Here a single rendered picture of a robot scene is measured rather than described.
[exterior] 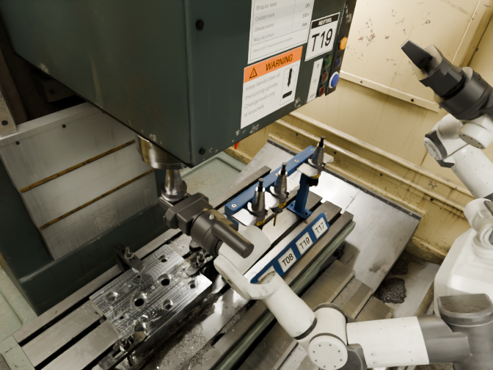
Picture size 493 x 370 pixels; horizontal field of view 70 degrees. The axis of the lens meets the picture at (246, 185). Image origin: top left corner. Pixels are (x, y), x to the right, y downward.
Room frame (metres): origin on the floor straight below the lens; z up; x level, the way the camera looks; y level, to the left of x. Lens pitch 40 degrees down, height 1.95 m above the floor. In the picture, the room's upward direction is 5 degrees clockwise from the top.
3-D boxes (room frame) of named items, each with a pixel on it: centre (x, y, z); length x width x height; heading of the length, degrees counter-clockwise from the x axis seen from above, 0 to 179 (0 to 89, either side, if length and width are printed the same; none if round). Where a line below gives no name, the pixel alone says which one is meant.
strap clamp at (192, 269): (0.72, 0.12, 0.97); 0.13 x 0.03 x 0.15; 142
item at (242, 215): (0.73, -0.01, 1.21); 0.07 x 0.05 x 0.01; 52
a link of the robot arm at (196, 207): (0.58, 0.10, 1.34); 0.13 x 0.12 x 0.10; 139
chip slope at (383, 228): (1.16, -0.23, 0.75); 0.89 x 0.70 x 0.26; 52
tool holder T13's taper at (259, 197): (0.77, -0.04, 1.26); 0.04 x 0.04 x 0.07
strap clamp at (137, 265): (0.72, 0.37, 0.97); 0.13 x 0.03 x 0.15; 52
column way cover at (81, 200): (0.93, 0.52, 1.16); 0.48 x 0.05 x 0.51; 142
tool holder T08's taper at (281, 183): (0.86, -0.11, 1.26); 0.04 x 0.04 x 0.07
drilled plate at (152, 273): (0.61, 0.26, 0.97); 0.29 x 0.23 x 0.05; 142
